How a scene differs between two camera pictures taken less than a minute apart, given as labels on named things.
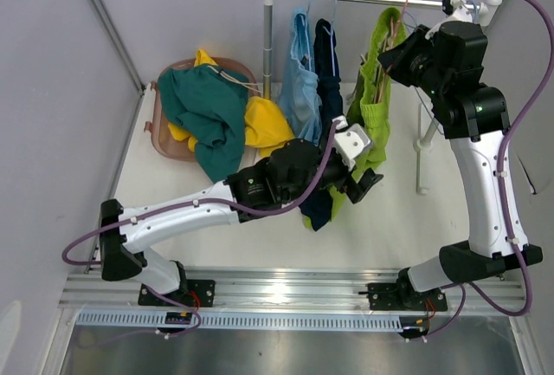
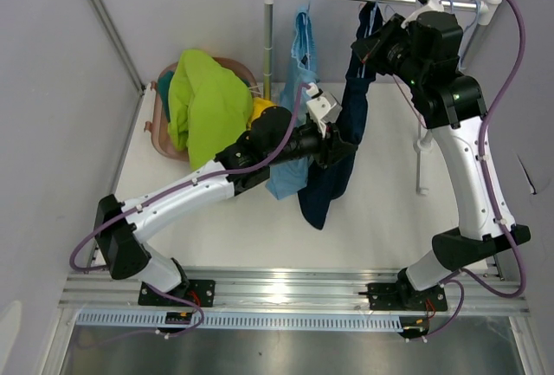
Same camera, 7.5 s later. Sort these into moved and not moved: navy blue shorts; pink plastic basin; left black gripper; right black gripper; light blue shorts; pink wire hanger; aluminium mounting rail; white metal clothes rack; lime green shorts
Moved: right black gripper; lime green shorts; navy blue shorts; left black gripper; pink wire hanger
Not moved: white metal clothes rack; light blue shorts; pink plastic basin; aluminium mounting rail
